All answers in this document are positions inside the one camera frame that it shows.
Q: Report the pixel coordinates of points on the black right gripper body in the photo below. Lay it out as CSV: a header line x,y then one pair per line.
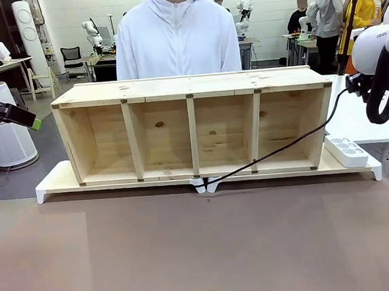
x,y
357,82

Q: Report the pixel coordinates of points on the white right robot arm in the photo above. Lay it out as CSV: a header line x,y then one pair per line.
x,y
370,48

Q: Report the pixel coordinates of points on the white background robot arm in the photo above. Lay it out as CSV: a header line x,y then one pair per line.
x,y
242,15
91,32

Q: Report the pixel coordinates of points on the white cylindrical air purifier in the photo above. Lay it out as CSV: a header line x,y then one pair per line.
x,y
10,144

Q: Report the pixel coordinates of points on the wooden folding stool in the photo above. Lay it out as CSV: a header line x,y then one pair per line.
x,y
42,82

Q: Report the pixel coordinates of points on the white side table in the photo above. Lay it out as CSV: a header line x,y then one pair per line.
x,y
349,121

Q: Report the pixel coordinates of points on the cluttered white work table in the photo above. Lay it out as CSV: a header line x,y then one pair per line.
x,y
13,62

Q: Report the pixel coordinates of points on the white power strip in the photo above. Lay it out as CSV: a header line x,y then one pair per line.
x,y
348,152

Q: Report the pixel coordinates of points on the mannequin in yellow jacket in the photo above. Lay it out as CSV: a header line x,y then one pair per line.
x,y
364,8

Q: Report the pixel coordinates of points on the mannequin in gray hoodie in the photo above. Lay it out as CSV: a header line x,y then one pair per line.
x,y
329,11

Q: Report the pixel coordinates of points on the black office chair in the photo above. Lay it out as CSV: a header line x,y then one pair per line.
x,y
72,57

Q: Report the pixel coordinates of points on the white standing air conditioner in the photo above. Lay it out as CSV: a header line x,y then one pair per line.
x,y
29,34

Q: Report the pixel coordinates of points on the seated person in black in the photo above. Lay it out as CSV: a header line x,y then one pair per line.
x,y
297,19

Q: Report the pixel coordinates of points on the person in black shirt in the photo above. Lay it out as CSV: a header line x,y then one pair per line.
x,y
219,0

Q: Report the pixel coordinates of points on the four-compartment wooden shelf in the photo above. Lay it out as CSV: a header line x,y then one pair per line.
x,y
189,88

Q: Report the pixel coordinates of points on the person in white hoodie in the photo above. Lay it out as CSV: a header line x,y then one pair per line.
x,y
176,38

